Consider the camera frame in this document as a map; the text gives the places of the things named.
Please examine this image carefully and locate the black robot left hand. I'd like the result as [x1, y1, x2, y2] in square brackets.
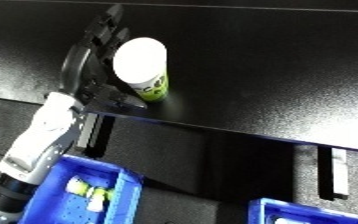
[58, 3, 149, 110]

